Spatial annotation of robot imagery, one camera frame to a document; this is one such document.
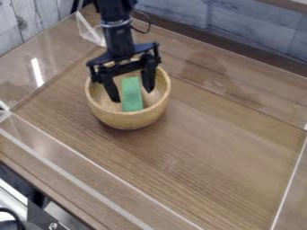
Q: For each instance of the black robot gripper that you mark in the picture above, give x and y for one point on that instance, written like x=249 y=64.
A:
x=124 y=56

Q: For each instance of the green rectangular block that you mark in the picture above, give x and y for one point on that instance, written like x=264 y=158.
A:
x=132 y=99

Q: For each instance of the round wooden bowl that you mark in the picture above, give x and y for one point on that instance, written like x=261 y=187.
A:
x=108 y=111

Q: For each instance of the clear acrylic corner bracket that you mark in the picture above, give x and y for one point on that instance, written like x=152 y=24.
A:
x=89 y=33

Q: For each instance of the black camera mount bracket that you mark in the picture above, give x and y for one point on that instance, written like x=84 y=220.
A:
x=39 y=220

